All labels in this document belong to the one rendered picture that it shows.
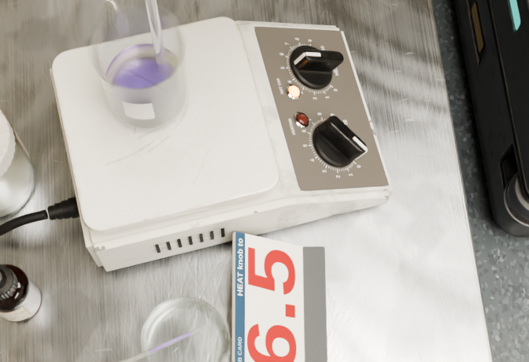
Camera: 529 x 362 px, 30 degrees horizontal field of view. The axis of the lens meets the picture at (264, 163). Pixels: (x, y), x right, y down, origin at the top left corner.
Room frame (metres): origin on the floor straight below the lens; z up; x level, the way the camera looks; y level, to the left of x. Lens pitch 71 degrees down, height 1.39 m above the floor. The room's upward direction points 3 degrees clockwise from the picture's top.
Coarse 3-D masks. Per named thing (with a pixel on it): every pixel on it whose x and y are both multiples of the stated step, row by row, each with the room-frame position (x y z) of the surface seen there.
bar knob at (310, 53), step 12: (300, 48) 0.29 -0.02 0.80; (312, 48) 0.29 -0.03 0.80; (300, 60) 0.27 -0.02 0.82; (312, 60) 0.27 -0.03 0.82; (324, 60) 0.28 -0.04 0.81; (336, 60) 0.28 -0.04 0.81; (300, 72) 0.27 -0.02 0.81; (312, 72) 0.27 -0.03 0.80; (324, 72) 0.28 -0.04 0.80; (312, 84) 0.26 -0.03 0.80; (324, 84) 0.27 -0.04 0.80
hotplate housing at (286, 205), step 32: (256, 64) 0.27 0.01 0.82; (352, 64) 0.29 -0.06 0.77; (288, 160) 0.21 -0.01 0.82; (288, 192) 0.18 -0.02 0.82; (320, 192) 0.19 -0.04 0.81; (352, 192) 0.19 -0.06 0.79; (384, 192) 0.20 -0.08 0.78; (160, 224) 0.16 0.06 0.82; (192, 224) 0.16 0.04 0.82; (224, 224) 0.16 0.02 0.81; (256, 224) 0.17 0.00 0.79; (288, 224) 0.18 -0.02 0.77; (96, 256) 0.14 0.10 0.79; (128, 256) 0.15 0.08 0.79; (160, 256) 0.15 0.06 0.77
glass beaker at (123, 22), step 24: (120, 0) 0.26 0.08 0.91; (96, 24) 0.25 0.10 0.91; (120, 24) 0.26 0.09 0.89; (144, 24) 0.26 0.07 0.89; (168, 24) 0.25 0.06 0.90; (96, 48) 0.23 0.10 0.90; (120, 48) 0.25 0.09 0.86; (168, 48) 0.25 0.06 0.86; (120, 96) 0.21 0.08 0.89; (144, 96) 0.21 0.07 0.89; (168, 96) 0.22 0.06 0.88; (120, 120) 0.21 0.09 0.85; (144, 120) 0.21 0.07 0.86; (168, 120) 0.21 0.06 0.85
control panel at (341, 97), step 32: (256, 32) 0.29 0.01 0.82; (288, 32) 0.30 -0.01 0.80; (320, 32) 0.31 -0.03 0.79; (288, 64) 0.28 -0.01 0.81; (288, 96) 0.25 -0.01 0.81; (320, 96) 0.26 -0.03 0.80; (352, 96) 0.27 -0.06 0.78; (288, 128) 0.23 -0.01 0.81; (352, 128) 0.24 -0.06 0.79; (320, 160) 0.21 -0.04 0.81
